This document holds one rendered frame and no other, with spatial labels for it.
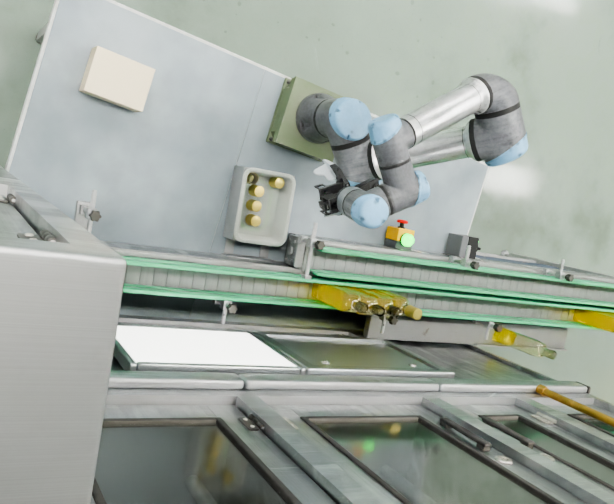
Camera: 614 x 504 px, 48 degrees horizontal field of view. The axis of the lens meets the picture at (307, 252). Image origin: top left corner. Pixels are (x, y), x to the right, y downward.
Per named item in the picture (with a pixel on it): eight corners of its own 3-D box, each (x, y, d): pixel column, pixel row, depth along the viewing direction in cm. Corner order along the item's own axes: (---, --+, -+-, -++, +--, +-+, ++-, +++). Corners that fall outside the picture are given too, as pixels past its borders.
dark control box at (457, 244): (443, 253, 253) (458, 257, 246) (447, 232, 252) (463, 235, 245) (460, 255, 257) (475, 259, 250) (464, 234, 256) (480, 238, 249)
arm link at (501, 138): (338, 136, 206) (523, 95, 180) (352, 182, 211) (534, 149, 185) (323, 149, 197) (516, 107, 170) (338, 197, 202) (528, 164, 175)
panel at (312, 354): (96, 333, 175) (128, 376, 145) (98, 322, 175) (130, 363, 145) (383, 347, 219) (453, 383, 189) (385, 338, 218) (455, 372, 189)
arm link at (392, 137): (519, 54, 173) (388, 122, 148) (528, 97, 176) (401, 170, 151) (482, 60, 182) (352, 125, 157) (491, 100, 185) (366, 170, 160)
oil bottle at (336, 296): (310, 296, 214) (345, 313, 196) (313, 279, 214) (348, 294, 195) (325, 298, 217) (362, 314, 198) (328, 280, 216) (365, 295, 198)
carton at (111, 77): (91, 48, 185) (97, 45, 178) (148, 71, 192) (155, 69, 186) (78, 91, 185) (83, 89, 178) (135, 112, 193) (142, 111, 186)
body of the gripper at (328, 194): (312, 184, 176) (327, 192, 165) (343, 175, 178) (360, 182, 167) (319, 212, 179) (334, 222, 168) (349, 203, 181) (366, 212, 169)
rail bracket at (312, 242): (291, 273, 209) (310, 281, 198) (300, 219, 208) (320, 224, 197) (299, 274, 211) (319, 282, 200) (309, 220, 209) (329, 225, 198)
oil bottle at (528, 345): (491, 339, 254) (545, 360, 231) (497, 325, 254) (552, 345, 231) (501, 343, 256) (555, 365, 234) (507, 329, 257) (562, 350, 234)
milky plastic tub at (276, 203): (222, 236, 211) (233, 241, 203) (234, 164, 209) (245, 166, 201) (273, 243, 219) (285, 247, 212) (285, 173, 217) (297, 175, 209)
